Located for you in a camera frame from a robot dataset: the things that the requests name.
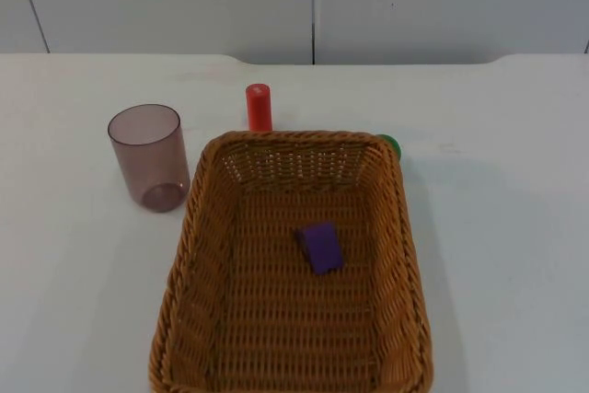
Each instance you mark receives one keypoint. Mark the purple triangular block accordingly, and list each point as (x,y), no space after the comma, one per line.
(322,248)

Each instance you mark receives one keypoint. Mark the brown wicker basket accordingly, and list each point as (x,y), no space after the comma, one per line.
(285,310)

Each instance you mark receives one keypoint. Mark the red cylinder block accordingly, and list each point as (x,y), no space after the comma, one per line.
(259,107)

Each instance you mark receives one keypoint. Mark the green ball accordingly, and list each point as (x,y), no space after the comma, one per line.
(392,143)

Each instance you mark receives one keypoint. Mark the clear purple-tinted cup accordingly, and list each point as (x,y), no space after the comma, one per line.
(149,163)

